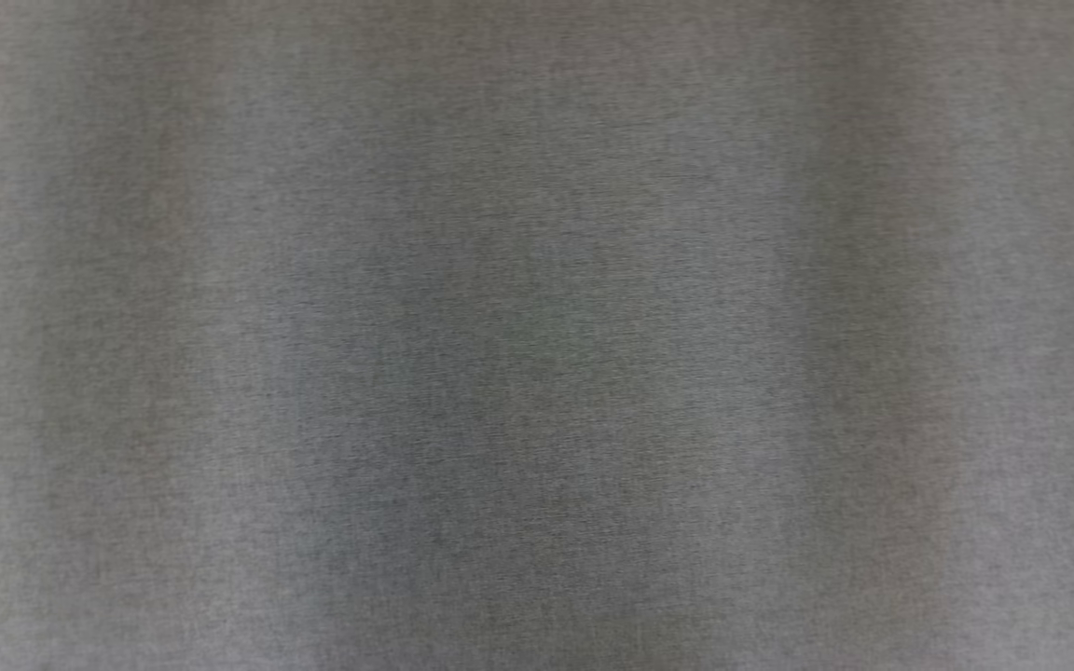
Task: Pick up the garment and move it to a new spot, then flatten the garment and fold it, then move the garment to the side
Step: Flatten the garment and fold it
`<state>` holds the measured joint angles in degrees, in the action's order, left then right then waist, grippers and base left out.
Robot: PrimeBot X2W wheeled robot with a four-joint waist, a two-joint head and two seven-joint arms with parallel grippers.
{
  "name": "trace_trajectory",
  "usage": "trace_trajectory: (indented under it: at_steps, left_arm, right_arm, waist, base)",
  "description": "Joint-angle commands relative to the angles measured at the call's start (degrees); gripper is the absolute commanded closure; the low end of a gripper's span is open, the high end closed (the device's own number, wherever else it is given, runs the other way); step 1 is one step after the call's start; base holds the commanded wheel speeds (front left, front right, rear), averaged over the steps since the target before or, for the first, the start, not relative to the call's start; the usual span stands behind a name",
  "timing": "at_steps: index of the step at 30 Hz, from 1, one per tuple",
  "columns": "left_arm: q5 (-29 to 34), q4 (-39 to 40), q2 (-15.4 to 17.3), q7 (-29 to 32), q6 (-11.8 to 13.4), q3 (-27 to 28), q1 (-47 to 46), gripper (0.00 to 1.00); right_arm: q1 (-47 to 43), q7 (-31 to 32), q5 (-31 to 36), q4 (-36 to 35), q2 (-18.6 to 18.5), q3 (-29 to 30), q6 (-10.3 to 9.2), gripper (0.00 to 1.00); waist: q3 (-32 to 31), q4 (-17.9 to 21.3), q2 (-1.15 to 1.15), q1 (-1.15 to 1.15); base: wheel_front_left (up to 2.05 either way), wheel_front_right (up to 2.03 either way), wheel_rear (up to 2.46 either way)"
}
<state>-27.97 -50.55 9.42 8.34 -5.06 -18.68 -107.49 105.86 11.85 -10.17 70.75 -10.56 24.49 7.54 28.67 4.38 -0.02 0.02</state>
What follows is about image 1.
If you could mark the grey fabric sofa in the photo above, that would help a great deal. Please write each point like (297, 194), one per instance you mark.
(537, 335)

